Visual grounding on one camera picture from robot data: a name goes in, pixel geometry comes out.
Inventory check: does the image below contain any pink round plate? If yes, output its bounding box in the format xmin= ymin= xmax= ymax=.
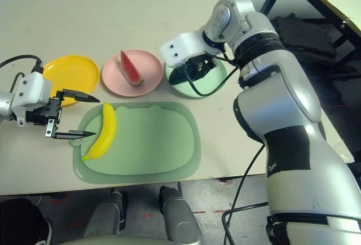
xmin=102 ymin=49 xmax=164 ymax=97

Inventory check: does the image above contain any yellow round plate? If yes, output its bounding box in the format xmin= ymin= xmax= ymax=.
xmin=42 ymin=55 xmax=100 ymax=107

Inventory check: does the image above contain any mint green round plate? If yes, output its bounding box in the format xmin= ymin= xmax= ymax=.
xmin=165 ymin=57 xmax=228 ymax=99

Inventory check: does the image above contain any black left wrist camera cable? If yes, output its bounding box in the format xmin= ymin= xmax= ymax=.
xmin=0 ymin=55 xmax=43 ymax=92

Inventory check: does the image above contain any grey robot torso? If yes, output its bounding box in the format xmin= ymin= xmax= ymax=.
xmin=60 ymin=233 xmax=198 ymax=245

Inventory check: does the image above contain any grey left robot leg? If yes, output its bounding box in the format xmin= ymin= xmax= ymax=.
xmin=84 ymin=191 xmax=127 ymax=237

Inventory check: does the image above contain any green cutting board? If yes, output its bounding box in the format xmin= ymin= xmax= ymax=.
xmin=72 ymin=101 xmax=202 ymax=184

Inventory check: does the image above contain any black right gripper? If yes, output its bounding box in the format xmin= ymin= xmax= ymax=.
xmin=186 ymin=55 xmax=218 ymax=80

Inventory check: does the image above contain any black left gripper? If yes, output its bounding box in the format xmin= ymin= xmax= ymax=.
xmin=27 ymin=88 xmax=101 ymax=140

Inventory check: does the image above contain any yellow toy banana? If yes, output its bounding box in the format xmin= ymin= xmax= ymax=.
xmin=81 ymin=102 xmax=117 ymax=161

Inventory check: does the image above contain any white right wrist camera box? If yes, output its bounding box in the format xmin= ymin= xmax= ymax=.
xmin=160 ymin=32 xmax=226 ymax=68

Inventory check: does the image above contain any grey robot leg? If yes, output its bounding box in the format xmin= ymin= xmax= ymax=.
xmin=84 ymin=191 xmax=127 ymax=237
xmin=159 ymin=185 xmax=202 ymax=243

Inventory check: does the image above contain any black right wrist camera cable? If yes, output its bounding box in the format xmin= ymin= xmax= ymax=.
xmin=180 ymin=49 xmax=267 ymax=245

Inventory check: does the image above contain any red toy watermelon slice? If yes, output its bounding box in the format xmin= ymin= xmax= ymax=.
xmin=120 ymin=49 xmax=145 ymax=86

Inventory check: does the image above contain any grey right robot leg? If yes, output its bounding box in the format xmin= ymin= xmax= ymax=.
xmin=159 ymin=185 xmax=202 ymax=243

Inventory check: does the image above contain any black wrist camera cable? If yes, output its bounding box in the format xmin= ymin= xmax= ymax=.
xmin=180 ymin=49 xmax=267 ymax=245
xmin=0 ymin=55 xmax=43 ymax=92

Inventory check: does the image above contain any black round stool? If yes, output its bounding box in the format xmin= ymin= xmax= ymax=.
xmin=0 ymin=198 xmax=53 ymax=245

